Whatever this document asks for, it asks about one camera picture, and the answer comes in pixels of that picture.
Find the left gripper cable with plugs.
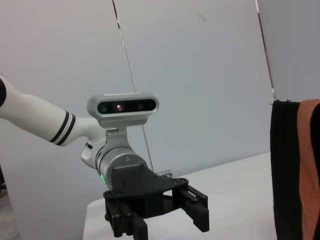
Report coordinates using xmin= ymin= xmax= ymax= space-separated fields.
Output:
xmin=154 ymin=169 xmax=174 ymax=180

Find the black bag with orange handles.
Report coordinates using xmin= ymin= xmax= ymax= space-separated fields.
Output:
xmin=269 ymin=98 xmax=320 ymax=240

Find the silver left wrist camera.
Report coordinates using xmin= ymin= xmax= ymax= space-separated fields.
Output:
xmin=86 ymin=92 xmax=160 ymax=151

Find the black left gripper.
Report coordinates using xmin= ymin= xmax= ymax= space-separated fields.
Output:
xmin=103 ymin=163 xmax=210 ymax=240

